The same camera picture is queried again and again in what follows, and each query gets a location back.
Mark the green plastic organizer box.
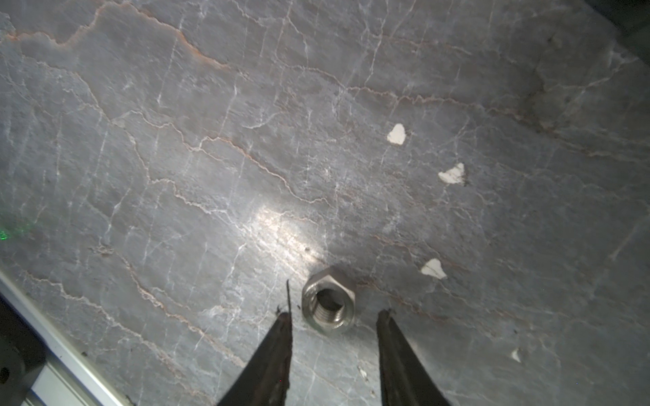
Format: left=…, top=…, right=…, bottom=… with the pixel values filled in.
left=586, top=0, right=649, bottom=53

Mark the silver hex nut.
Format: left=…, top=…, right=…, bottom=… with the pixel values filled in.
left=301, top=267, right=356, bottom=336

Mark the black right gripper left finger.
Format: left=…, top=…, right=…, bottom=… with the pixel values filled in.
left=218, top=281, right=293, bottom=406

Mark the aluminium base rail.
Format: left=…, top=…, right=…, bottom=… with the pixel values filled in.
left=1, top=272, right=134, bottom=405

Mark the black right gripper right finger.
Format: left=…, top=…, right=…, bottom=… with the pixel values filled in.
left=376, top=310, right=450, bottom=406

